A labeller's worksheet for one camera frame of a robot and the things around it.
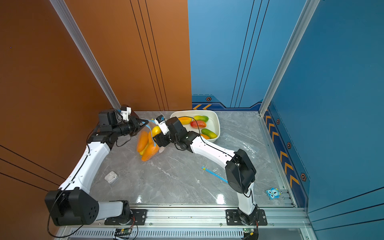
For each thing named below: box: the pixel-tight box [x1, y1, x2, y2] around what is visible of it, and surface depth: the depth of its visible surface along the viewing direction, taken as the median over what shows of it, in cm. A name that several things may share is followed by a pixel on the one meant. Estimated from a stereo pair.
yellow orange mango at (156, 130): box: [151, 125, 162, 138], surface depth 81 cm
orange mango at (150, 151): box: [141, 144, 160, 162], surface depth 91 cm
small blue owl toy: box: [265, 187, 281, 200], surface depth 81 cm
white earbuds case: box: [104, 171, 119, 184], surface depth 87 cm
